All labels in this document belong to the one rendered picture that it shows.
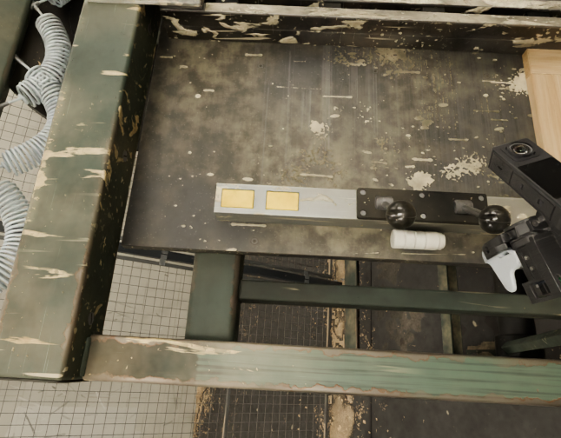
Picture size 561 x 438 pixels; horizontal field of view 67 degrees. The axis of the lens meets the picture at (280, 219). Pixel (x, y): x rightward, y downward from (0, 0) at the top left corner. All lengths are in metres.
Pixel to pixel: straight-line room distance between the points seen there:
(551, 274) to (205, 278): 0.48
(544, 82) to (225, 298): 0.68
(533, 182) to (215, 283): 0.47
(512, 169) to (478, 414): 1.99
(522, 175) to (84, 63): 0.64
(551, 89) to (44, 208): 0.86
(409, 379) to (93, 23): 0.73
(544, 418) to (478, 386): 1.58
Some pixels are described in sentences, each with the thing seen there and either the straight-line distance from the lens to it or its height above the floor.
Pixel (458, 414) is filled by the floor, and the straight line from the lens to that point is 2.46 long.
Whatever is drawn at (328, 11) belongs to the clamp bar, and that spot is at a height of 1.59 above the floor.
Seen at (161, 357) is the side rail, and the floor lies 1.76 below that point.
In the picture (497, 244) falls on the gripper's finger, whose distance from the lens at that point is 0.51.
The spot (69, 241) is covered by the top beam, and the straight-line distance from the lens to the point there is 0.64.
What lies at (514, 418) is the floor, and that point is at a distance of 2.29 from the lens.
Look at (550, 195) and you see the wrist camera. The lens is 0.46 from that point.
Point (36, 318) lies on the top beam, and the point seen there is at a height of 1.92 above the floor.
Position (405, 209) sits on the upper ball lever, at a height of 1.55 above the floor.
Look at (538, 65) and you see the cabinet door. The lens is 0.95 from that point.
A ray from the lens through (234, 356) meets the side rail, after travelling 0.61.
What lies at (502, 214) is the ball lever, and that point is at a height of 1.45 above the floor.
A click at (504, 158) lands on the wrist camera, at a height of 1.55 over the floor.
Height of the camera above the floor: 1.93
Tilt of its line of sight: 28 degrees down
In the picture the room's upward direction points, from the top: 76 degrees counter-clockwise
